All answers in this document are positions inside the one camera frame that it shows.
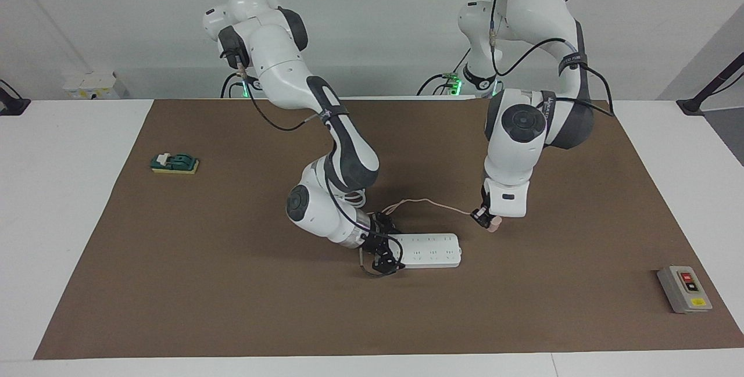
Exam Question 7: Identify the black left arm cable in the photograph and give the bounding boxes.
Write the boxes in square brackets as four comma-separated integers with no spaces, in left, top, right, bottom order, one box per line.
[488,0,616,118]

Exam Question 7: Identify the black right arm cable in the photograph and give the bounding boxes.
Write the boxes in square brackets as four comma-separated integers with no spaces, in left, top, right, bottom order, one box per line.
[220,46,403,278]

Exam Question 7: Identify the green circuit board fixture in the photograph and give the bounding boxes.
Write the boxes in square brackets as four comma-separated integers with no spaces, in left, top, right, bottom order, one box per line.
[150,152,200,175]

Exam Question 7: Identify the white power strip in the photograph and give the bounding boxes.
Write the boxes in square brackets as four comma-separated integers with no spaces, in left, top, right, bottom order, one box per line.
[388,233,463,269]

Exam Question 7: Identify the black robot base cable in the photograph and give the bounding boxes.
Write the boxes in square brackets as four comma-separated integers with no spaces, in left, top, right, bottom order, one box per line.
[220,71,252,99]
[416,48,473,97]

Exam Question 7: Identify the black angled stand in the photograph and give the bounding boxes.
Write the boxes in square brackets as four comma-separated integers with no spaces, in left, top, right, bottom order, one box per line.
[676,52,744,117]

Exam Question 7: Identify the white background boxes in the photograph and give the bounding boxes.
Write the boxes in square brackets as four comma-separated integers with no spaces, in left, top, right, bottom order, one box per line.
[63,72,120,100]

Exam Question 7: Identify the black table clamp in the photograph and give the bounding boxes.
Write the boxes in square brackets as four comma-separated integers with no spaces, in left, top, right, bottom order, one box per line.
[0,79,31,117]

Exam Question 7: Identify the pink charging cable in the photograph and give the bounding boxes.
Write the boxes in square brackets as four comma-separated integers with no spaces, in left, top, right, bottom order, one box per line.
[381,198,492,218]

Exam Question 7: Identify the grey on-off switch box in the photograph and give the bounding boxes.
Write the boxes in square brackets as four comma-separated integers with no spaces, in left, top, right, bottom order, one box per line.
[657,265,713,314]

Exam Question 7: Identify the brown table mat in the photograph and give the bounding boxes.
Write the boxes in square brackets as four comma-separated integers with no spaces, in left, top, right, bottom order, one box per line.
[33,98,744,360]

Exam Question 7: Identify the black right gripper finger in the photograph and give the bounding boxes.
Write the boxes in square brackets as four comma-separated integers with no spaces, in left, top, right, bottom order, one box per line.
[372,245,406,278]
[377,211,403,236]

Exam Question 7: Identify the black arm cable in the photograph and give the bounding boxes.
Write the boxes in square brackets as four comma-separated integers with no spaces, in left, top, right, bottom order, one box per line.
[488,0,616,118]
[220,46,403,278]

